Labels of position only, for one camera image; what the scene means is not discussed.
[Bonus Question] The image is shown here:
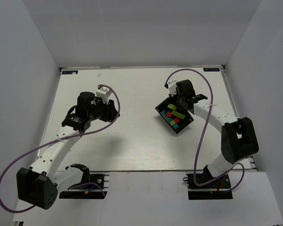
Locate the teal arch block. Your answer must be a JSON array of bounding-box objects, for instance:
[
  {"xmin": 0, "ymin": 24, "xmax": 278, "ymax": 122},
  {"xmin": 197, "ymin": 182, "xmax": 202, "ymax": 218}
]
[{"xmin": 167, "ymin": 104, "xmax": 176, "ymax": 114}]

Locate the long green block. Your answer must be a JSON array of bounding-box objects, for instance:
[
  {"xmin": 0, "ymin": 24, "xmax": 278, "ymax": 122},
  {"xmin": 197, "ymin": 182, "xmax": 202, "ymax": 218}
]
[{"xmin": 172, "ymin": 111, "xmax": 185, "ymax": 119}]

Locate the black plastic bin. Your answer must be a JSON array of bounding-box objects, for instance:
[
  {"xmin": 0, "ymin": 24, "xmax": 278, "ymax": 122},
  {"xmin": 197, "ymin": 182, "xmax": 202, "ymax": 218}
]
[{"xmin": 155, "ymin": 96, "xmax": 194, "ymax": 134}]

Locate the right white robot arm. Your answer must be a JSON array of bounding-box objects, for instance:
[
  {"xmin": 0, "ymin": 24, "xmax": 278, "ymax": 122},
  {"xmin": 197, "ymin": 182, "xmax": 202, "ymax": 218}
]
[{"xmin": 176, "ymin": 80, "xmax": 259, "ymax": 187}]

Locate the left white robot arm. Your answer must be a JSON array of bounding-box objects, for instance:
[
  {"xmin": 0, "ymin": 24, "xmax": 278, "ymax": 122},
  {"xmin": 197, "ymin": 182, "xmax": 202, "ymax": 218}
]
[{"xmin": 17, "ymin": 87, "xmax": 119, "ymax": 210}]

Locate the right blue corner label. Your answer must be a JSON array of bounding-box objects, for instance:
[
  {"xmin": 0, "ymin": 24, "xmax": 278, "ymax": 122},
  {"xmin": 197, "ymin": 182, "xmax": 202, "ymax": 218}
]
[{"xmin": 203, "ymin": 68, "xmax": 220, "ymax": 72}]

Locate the blue corner label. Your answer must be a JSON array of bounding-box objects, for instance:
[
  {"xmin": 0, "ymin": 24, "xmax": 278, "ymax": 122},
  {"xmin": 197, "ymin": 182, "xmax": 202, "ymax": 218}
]
[
  {"xmin": 203, "ymin": 68, "xmax": 220, "ymax": 72},
  {"xmin": 62, "ymin": 71, "xmax": 78, "ymax": 74}
]

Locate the left blue corner label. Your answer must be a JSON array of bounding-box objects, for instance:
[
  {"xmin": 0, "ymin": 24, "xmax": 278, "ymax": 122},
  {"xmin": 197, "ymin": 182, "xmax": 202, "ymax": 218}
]
[{"xmin": 62, "ymin": 71, "xmax": 78, "ymax": 74}]

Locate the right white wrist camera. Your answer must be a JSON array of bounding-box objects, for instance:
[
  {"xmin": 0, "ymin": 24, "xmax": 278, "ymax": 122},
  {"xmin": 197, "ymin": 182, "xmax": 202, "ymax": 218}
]
[{"xmin": 165, "ymin": 78, "xmax": 177, "ymax": 97}]

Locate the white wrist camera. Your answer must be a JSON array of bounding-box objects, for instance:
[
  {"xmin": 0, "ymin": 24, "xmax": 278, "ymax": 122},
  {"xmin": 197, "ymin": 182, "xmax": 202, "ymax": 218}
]
[
  {"xmin": 165, "ymin": 78, "xmax": 177, "ymax": 97},
  {"xmin": 96, "ymin": 85, "xmax": 112, "ymax": 104}
]

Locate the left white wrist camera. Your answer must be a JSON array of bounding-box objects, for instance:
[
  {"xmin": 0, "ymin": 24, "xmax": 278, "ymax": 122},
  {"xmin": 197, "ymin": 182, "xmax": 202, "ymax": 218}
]
[{"xmin": 96, "ymin": 85, "xmax": 112, "ymax": 104}]

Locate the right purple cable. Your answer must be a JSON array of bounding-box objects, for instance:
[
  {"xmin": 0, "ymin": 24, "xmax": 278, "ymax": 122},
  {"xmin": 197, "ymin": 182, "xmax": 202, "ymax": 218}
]
[{"xmin": 166, "ymin": 68, "xmax": 245, "ymax": 194}]

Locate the purple cable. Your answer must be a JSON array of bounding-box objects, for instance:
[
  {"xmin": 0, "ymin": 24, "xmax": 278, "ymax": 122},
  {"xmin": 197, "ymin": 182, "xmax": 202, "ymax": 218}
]
[
  {"xmin": 166, "ymin": 68, "xmax": 245, "ymax": 194},
  {"xmin": 0, "ymin": 84, "xmax": 121, "ymax": 214}
]

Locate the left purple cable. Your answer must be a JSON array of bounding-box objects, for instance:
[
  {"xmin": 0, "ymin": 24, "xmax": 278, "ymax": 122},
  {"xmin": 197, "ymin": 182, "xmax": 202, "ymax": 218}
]
[{"xmin": 0, "ymin": 84, "xmax": 121, "ymax": 214}]

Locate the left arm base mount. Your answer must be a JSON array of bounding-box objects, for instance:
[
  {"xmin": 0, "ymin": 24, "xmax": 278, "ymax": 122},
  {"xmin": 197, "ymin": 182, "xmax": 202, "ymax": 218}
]
[{"xmin": 59, "ymin": 172, "xmax": 109, "ymax": 200}]

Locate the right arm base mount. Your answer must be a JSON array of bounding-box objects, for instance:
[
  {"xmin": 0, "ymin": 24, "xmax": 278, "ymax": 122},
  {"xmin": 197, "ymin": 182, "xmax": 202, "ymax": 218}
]
[{"xmin": 183, "ymin": 173, "xmax": 233, "ymax": 200}]

